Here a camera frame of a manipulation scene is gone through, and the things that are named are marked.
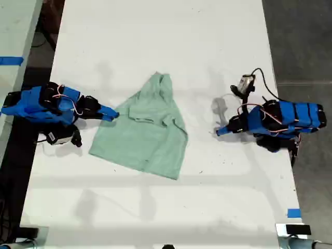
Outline black camera stalk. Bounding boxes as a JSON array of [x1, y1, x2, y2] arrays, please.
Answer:
[[70, 125, 83, 148], [230, 85, 254, 115]]

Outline long blue tape strip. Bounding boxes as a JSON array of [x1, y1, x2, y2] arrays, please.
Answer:
[[0, 56, 25, 66]]

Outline black floor cable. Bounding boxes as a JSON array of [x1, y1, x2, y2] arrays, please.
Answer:
[[31, 30, 57, 50]]

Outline grey metal tube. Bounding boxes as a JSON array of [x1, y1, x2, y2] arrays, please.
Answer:
[[278, 236, 332, 249], [0, 240, 37, 249]]

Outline white mounting plate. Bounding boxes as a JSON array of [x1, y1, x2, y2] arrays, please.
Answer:
[[275, 223, 312, 237]]

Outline thick black camera cable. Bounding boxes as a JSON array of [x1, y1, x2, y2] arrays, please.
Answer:
[[252, 67, 280, 101]]

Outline small black flat box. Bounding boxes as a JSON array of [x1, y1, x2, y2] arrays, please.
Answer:
[[285, 225, 311, 236]]

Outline pale green t-shirt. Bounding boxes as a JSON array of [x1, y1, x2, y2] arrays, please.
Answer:
[[88, 72, 189, 181]]

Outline black camera box white label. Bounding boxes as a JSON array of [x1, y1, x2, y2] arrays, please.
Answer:
[[46, 128, 73, 146]]

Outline black block on plate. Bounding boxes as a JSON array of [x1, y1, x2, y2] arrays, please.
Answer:
[[19, 226, 40, 238]]

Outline grey black camera box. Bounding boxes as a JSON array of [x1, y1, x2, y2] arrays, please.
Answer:
[[238, 74, 256, 93]]

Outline black table clamp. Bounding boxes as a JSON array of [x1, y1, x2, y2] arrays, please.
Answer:
[[289, 134, 303, 167]]

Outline white side table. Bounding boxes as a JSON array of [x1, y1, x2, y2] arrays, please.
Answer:
[[0, 0, 44, 163]]

